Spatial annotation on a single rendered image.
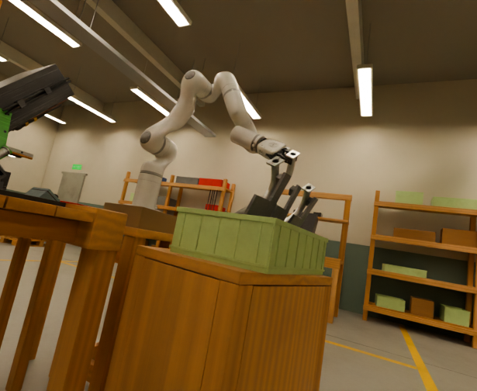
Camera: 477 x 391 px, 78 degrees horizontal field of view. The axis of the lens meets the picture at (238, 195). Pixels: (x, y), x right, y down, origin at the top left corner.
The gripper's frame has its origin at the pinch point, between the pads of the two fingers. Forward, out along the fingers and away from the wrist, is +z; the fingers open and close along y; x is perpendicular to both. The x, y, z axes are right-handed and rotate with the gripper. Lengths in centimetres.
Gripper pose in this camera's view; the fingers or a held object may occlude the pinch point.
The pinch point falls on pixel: (290, 158)
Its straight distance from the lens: 128.6
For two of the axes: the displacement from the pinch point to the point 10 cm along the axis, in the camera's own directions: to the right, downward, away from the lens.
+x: -0.4, 7.7, 6.3
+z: 7.6, 4.4, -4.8
